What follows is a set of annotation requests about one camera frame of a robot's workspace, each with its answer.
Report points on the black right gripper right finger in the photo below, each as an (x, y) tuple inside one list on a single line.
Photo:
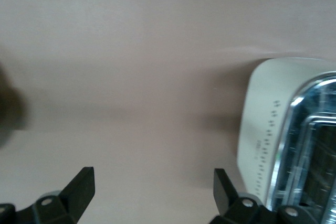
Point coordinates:
[(225, 195)]

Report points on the beige and chrome toaster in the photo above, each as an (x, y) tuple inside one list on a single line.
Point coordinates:
[(265, 103)]

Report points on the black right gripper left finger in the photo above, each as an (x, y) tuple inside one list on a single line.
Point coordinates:
[(78, 192)]

